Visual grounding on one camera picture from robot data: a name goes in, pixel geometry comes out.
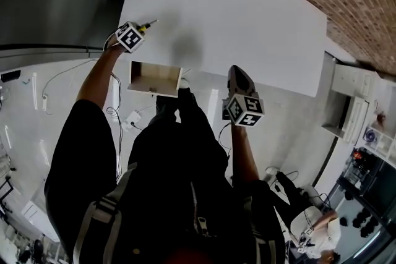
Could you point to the person's left forearm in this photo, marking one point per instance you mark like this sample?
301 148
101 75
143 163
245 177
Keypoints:
97 77

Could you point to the person's black top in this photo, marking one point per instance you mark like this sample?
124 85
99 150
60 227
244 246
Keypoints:
86 148

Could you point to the white low cabinet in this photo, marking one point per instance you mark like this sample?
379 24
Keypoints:
346 102

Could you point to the white power strip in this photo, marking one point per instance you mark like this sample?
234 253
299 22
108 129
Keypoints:
132 120

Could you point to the wooden drawer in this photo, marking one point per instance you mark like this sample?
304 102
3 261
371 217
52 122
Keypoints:
154 74

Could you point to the person's white shoe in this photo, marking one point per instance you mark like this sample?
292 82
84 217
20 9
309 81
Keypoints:
184 83

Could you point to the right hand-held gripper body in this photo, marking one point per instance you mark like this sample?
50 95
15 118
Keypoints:
244 108

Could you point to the black storage rack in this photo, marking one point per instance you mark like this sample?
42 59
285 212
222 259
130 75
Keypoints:
371 182

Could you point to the white cubby shelf unit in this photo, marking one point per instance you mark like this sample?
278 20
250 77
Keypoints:
382 133

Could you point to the person's black trousers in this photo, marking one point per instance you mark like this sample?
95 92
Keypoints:
173 139

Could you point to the yellow black screwdriver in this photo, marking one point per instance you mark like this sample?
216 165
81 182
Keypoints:
145 27

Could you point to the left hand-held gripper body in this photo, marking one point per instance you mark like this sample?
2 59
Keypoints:
130 37

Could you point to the person's right forearm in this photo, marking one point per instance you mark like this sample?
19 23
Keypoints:
244 151

